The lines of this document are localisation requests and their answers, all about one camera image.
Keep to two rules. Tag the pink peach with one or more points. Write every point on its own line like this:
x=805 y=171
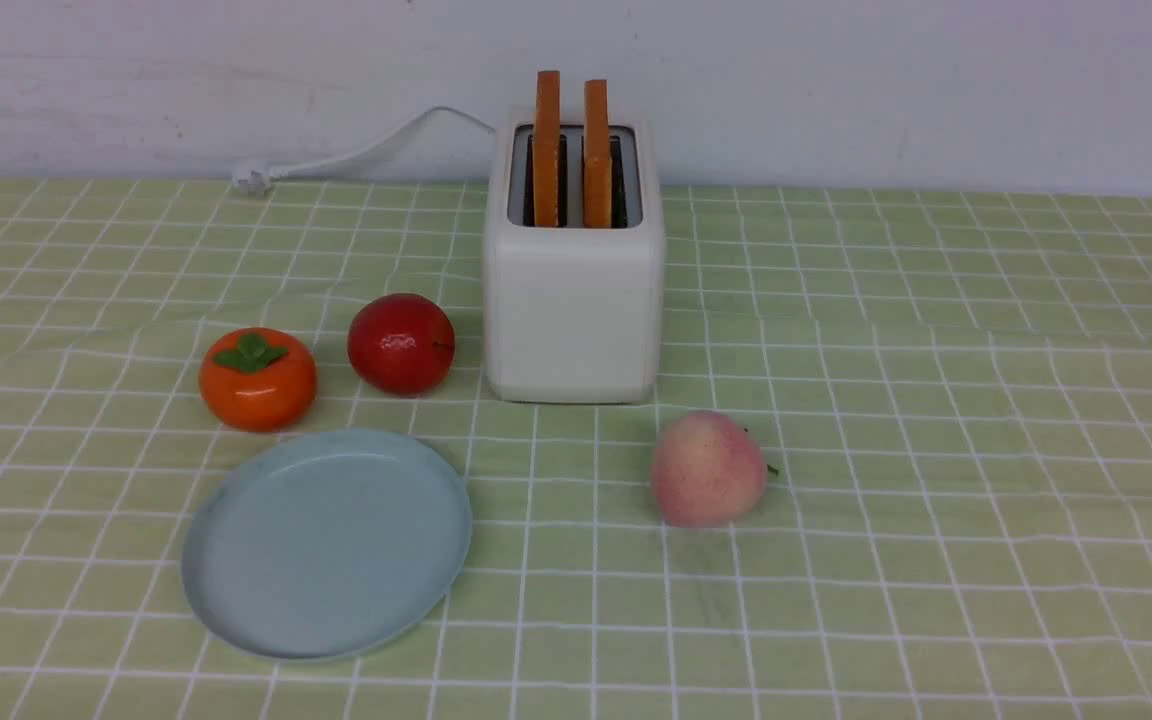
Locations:
x=708 y=471

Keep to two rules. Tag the orange toast slice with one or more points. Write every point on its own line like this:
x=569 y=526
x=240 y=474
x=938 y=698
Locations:
x=546 y=152
x=596 y=157

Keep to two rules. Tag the orange persimmon with green leaf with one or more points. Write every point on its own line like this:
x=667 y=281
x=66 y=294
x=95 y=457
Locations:
x=258 y=379

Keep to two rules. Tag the light blue round plate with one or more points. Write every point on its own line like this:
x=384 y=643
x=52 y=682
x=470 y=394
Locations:
x=327 y=546

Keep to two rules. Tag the green checkered tablecloth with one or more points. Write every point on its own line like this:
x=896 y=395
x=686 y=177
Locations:
x=956 y=387

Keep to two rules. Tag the red apple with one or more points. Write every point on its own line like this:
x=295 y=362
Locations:
x=402 y=344

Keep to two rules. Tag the white two-slot toaster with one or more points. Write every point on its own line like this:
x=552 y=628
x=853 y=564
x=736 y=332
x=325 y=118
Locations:
x=573 y=315

